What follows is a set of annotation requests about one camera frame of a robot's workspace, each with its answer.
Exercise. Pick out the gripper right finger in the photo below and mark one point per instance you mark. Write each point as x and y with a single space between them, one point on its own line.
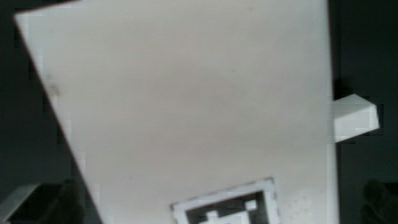
378 210

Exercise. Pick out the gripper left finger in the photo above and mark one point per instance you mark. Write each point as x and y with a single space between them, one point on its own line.
41 204

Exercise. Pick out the white cabinet body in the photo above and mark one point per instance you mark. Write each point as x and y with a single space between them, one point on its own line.
353 117

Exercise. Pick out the white cabinet top block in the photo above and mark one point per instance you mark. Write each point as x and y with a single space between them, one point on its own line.
188 86

